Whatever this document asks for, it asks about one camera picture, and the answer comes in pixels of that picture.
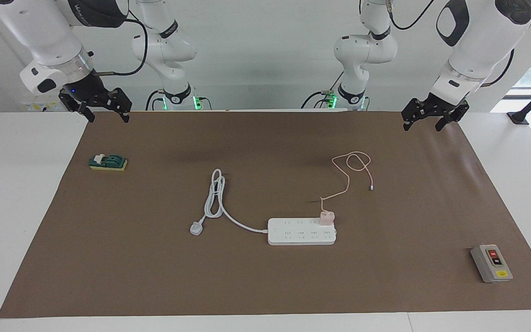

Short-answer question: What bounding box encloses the green knife switch yellow base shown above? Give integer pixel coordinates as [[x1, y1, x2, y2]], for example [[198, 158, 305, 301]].
[[88, 154, 128, 172]]

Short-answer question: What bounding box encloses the grey on-off switch box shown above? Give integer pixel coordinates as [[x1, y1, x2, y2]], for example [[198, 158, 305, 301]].
[[470, 244, 513, 283]]

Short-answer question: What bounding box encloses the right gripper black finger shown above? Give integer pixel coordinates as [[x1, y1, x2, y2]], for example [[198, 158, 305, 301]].
[[59, 91, 95, 123], [106, 88, 133, 123]]

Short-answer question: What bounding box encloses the white box with yellow labels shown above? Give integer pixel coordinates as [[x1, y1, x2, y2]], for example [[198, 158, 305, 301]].
[[21, 99, 70, 113]]

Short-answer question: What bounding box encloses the pink charging cable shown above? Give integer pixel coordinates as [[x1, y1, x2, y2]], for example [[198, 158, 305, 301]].
[[320, 151, 375, 213]]

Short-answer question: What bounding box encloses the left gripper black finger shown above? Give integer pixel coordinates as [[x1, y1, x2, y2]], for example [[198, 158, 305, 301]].
[[435, 108, 469, 132], [401, 98, 427, 132]]

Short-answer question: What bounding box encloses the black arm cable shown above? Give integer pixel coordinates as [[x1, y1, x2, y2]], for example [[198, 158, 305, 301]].
[[91, 9, 150, 77], [388, 0, 516, 87]]

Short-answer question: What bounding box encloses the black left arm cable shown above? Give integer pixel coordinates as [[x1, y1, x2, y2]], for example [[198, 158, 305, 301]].
[[388, 0, 516, 87]]

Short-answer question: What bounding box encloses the black base cable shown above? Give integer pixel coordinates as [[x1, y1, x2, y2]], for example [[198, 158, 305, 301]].
[[145, 89, 167, 111], [300, 71, 344, 110]]

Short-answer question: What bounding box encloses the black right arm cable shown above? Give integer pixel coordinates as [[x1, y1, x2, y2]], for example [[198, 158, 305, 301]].
[[91, 9, 150, 77]]

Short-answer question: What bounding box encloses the brown table mat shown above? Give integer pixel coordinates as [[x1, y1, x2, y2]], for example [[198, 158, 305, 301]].
[[0, 111, 531, 319]]

